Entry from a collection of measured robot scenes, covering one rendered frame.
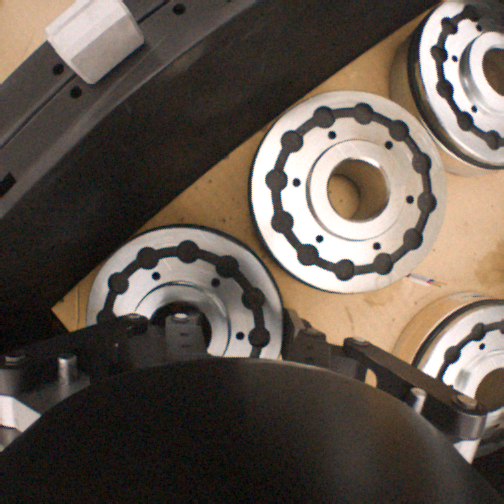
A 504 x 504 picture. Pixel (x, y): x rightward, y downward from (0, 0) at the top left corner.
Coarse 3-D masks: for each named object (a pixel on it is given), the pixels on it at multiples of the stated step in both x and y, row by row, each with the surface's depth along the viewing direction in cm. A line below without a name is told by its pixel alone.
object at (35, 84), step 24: (144, 0) 6; (168, 0) 6; (48, 48) 6; (24, 72) 6; (48, 72) 6; (72, 72) 6; (0, 96) 6; (24, 96) 6; (48, 96) 6; (0, 120) 6; (24, 120) 6; (0, 144) 6
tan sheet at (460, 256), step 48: (384, 48) 16; (384, 96) 16; (192, 192) 16; (240, 192) 16; (336, 192) 17; (480, 192) 17; (480, 240) 17; (288, 288) 17; (384, 288) 17; (432, 288) 17; (480, 288) 17; (336, 336) 17; (384, 336) 17
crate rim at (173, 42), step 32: (192, 0) 6; (224, 0) 6; (256, 0) 6; (160, 32) 6; (192, 32) 6; (224, 32) 7; (128, 64) 6; (160, 64) 6; (64, 96) 6; (96, 96) 6; (128, 96) 6; (32, 128) 6; (64, 128) 6; (96, 128) 7; (0, 160) 6; (32, 160) 6; (64, 160) 7; (0, 192) 7; (32, 192) 7; (0, 224) 7
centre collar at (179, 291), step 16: (160, 288) 13; (176, 288) 13; (192, 288) 13; (144, 304) 13; (160, 304) 13; (192, 304) 13; (208, 304) 13; (208, 320) 13; (224, 320) 13; (224, 336) 13; (208, 352) 13; (224, 352) 13
